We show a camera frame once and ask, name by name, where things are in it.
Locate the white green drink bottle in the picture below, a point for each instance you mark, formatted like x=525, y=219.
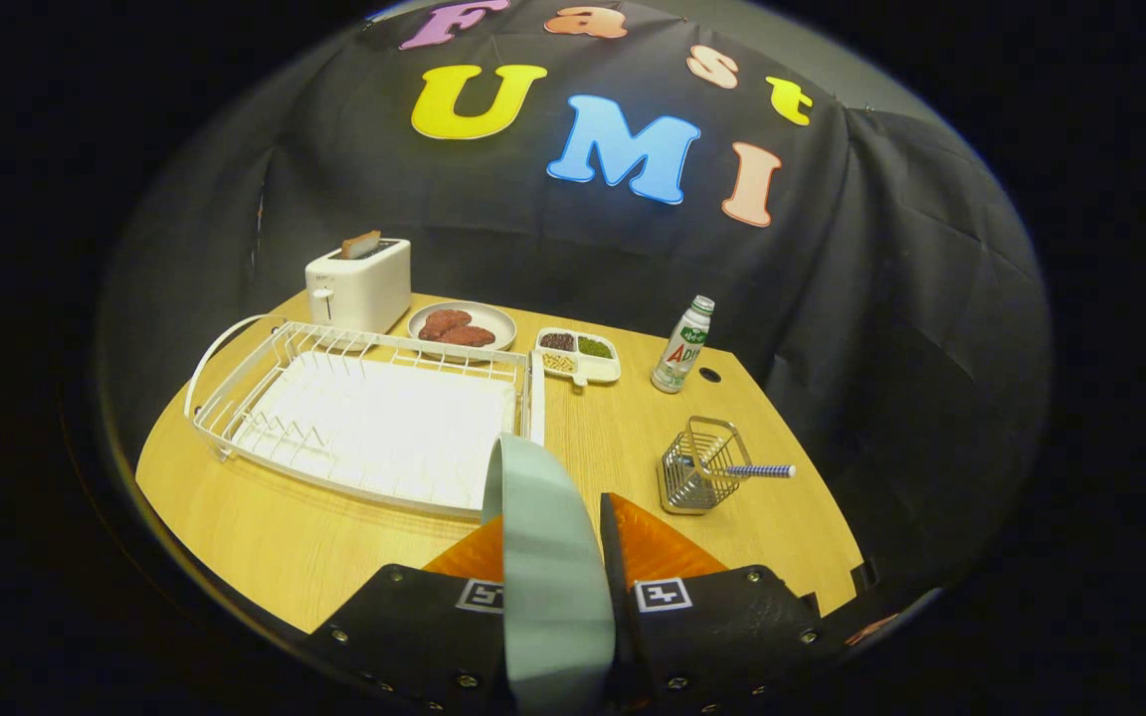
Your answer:
x=680, y=348

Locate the white divided dish with beans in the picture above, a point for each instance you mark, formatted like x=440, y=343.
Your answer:
x=578, y=370

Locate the white toaster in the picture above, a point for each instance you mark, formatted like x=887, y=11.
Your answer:
x=364, y=288

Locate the beige plate with meat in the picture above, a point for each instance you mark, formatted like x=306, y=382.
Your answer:
x=498, y=320

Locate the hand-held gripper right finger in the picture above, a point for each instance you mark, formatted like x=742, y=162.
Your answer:
x=610, y=532

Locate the brown toast slice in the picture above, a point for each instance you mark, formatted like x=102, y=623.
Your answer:
x=361, y=245

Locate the pale green plate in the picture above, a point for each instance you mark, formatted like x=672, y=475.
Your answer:
x=553, y=587

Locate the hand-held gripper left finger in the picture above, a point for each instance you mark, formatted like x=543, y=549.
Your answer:
x=414, y=626

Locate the black table edge bracket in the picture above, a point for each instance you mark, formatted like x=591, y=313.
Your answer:
x=863, y=577

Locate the black backdrop cloth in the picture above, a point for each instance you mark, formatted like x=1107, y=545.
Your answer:
x=881, y=249

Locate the reddish meat patty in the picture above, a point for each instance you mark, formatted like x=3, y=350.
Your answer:
x=444, y=321
x=472, y=337

